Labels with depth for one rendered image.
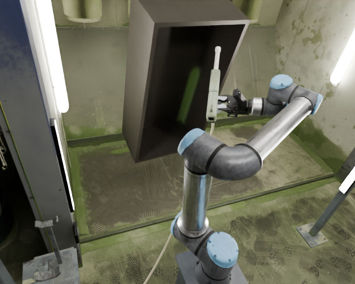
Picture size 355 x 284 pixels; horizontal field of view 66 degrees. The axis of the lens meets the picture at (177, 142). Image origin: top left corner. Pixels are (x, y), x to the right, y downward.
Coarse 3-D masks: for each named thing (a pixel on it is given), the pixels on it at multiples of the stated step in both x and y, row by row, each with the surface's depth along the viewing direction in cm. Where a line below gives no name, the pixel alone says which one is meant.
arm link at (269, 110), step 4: (264, 100) 133; (264, 104) 132; (268, 104) 131; (284, 104) 130; (264, 108) 132; (268, 108) 132; (272, 108) 131; (276, 108) 130; (280, 108) 130; (264, 112) 133; (268, 112) 133; (272, 112) 132; (276, 112) 132
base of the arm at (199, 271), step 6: (198, 264) 138; (198, 270) 136; (198, 276) 136; (204, 276) 133; (228, 276) 133; (198, 282) 136; (204, 282) 133; (210, 282) 132; (216, 282) 131; (222, 282) 131; (228, 282) 135
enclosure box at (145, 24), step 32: (160, 0) 149; (192, 0) 158; (224, 0) 167; (128, 32) 168; (160, 32) 179; (192, 32) 190; (224, 32) 179; (128, 64) 182; (160, 64) 200; (192, 64) 213; (224, 64) 186; (128, 96) 198; (160, 96) 226; (192, 96) 236; (128, 128) 217; (160, 128) 252; (192, 128) 248
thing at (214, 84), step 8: (216, 48) 151; (216, 56) 149; (216, 64) 146; (216, 72) 142; (216, 80) 139; (216, 88) 136; (208, 96) 135; (216, 96) 134; (208, 104) 132; (216, 104) 132; (208, 112) 129; (216, 112) 130; (208, 120) 132
